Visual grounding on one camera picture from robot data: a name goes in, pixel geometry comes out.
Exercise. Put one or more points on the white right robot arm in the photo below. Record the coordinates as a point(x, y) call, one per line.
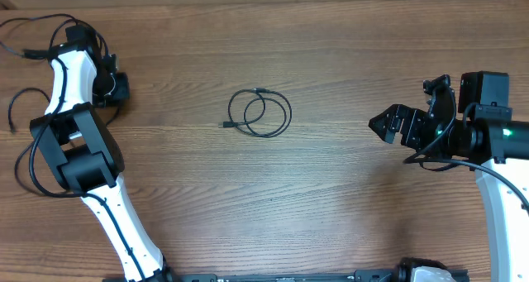
point(474, 128)

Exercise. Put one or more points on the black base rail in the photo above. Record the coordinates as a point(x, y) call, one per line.
point(408, 269)

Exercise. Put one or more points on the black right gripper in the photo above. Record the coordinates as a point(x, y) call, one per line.
point(393, 117)

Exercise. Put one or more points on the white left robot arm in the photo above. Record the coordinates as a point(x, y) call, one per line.
point(81, 153)

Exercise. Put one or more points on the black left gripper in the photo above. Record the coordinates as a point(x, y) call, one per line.
point(121, 92)

